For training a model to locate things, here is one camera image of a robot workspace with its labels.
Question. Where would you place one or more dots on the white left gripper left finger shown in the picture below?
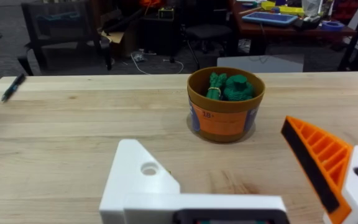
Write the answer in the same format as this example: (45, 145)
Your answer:
(135, 174)

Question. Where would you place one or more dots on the dark wooden chair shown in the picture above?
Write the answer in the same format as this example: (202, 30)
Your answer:
(61, 34)

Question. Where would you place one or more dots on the black office chair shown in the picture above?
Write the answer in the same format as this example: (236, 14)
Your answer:
(208, 31)

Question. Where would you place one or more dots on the brown tub with green toys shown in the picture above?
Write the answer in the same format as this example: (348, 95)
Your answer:
(225, 104)

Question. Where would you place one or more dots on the yellow toy blocks heap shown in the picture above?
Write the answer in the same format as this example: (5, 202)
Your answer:
(283, 7)

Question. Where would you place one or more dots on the black box with yellow device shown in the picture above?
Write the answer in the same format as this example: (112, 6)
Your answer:
(163, 29)

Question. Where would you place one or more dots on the white orange left gripper right finger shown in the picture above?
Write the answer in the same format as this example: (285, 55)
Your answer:
(331, 161)

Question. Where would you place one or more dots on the blue tape roll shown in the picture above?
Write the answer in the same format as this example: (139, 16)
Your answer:
(332, 25)

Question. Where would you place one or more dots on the blue tray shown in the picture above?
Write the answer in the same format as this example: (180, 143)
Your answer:
(269, 18)

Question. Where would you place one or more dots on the dark red wooden table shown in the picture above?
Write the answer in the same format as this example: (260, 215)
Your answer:
(291, 31)

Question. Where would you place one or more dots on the cardboard box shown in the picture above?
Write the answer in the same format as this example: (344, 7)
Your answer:
(120, 39)

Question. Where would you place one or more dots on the grey flat board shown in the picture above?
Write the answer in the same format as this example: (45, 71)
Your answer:
(259, 63)

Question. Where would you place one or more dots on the black pen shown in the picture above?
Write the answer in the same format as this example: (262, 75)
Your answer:
(13, 87)

